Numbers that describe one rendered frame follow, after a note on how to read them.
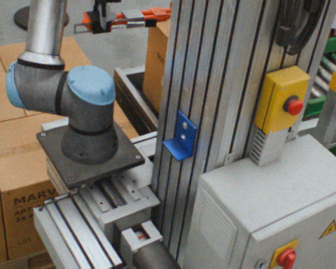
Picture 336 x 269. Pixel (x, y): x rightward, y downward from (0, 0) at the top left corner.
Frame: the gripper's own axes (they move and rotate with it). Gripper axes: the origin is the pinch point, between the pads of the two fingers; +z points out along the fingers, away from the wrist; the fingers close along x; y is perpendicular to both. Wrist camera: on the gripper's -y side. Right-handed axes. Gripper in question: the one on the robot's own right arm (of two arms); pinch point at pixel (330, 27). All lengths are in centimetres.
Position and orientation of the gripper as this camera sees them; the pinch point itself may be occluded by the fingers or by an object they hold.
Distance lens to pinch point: 225.9
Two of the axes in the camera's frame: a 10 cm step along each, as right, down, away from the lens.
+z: -1.5, 7.9, 5.9
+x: 4.9, 5.8, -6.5
